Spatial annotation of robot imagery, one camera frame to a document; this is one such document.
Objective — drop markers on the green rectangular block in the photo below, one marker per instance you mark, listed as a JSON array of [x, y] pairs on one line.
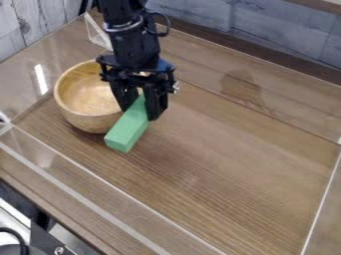
[[130, 127]]

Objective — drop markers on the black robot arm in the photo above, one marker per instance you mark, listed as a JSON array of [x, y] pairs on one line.
[[129, 9]]

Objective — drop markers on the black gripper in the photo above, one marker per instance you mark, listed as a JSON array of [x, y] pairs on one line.
[[135, 66]]

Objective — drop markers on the clear acrylic corner bracket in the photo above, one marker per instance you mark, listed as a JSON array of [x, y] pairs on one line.
[[96, 35]]

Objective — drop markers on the wooden bowl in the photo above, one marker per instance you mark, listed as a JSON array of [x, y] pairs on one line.
[[84, 98]]

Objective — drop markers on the black metal bracket with bolt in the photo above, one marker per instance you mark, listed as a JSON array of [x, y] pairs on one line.
[[51, 239]]

